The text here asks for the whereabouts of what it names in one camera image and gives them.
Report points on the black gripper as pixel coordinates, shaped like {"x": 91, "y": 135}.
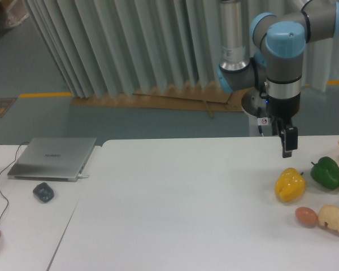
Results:
{"x": 283, "y": 110}

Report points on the beige bread piece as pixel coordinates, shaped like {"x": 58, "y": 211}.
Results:
{"x": 328, "y": 219}

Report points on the white usb plug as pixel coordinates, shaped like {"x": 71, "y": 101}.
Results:
{"x": 82, "y": 176}

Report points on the pale green folding curtain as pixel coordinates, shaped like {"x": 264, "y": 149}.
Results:
{"x": 113, "y": 47}

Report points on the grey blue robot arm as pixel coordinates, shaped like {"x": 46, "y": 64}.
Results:
{"x": 268, "y": 56}

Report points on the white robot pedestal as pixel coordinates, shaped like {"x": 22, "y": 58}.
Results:
{"x": 258, "y": 119}

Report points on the green bell pepper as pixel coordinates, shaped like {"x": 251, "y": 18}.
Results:
{"x": 326, "y": 173}

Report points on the yellow bell pepper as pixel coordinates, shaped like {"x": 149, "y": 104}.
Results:
{"x": 290, "y": 185}

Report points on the silver laptop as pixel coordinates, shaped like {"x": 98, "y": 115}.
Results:
{"x": 53, "y": 158}

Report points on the brown egg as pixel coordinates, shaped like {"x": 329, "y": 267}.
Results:
{"x": 306, "y": 216}

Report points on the brown cardboard sheet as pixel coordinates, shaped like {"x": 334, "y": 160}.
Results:
{"x": 232, "y": 103}

